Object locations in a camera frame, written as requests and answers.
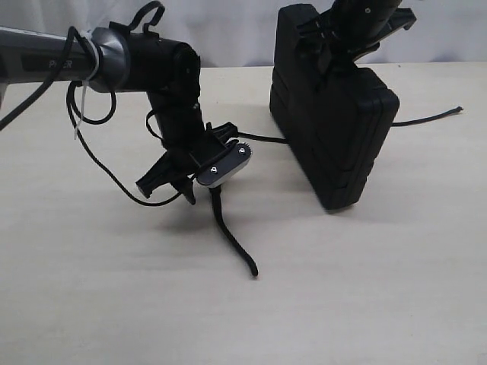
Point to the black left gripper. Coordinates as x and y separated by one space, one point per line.
168 71

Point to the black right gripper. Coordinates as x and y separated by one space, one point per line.
353 29

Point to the black plastic case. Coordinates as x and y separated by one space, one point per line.
335 133

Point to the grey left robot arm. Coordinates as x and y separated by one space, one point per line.
117 60

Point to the white backdrop curtain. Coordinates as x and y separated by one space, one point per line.
242 33

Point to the white zip tie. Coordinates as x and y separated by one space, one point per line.
85 87

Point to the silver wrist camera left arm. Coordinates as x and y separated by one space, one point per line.
222 170

